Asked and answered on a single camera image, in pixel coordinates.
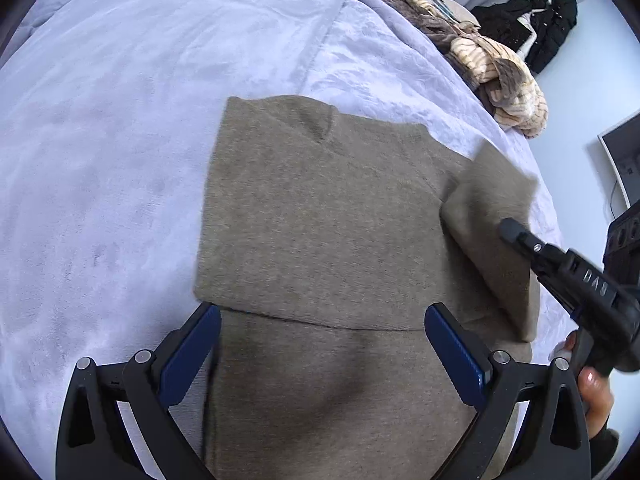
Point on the lavender plush blanket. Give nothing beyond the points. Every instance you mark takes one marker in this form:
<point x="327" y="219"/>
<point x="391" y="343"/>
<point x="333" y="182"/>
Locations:
<point x="125" y="135"/>

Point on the white curved monitor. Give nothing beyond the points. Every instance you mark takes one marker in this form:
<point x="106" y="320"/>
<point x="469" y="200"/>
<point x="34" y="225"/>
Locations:
<point x="627" y="155"/>

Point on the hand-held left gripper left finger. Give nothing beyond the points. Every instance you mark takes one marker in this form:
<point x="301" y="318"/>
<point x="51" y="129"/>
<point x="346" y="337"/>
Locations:
<point x="192" y="355"/>

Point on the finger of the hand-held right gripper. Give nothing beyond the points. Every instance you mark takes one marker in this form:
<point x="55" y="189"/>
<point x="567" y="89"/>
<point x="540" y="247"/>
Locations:
<point x="535" y="252"/>

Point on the black jacket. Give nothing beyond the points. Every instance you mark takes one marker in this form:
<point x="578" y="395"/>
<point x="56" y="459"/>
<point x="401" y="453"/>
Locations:
<point x="545" y="25"/>

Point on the olive brown knit sweater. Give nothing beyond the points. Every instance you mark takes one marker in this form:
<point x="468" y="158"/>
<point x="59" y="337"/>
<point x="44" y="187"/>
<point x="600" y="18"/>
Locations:
<point x="325" y="220"/>

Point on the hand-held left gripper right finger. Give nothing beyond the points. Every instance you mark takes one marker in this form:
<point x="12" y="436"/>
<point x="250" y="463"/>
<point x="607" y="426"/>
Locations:
<point x="452" y="355"/>

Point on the person's right hand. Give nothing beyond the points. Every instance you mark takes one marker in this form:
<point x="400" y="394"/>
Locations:
<point x="597" y="395"/>

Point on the person's right forearm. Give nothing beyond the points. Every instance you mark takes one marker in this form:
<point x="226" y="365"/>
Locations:
<point x="605" y="452"/>

